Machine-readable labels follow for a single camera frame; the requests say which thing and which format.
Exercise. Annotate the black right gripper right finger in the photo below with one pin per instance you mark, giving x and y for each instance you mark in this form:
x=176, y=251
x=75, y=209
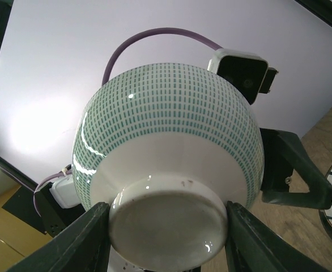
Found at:
x=252, y=246

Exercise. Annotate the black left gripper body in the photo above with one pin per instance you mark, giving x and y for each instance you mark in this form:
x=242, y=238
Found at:
x=277, y=169

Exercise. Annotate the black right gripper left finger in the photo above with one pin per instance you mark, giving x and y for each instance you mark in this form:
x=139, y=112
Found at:
x=82, y=246

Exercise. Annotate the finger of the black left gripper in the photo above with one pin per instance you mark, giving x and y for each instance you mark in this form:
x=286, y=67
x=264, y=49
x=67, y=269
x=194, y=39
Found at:
x=320, y=190

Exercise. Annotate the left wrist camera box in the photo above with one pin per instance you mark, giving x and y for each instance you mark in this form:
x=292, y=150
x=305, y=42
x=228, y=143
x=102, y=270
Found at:
x=248, y=72

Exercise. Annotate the green dotted white bowl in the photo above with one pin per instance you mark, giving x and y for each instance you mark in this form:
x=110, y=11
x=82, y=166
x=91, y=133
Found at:
x=167, y=145

